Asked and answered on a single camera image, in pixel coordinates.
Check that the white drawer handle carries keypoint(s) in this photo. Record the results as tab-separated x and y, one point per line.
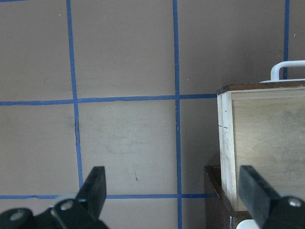
285	65

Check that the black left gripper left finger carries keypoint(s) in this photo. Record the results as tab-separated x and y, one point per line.
83	211

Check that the dark brown wooden cabinet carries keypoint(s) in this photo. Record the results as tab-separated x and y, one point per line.
219	213

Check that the light wooden drawer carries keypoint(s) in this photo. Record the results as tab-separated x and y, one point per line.
263	125

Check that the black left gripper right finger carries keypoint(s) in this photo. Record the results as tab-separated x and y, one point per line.
268	209

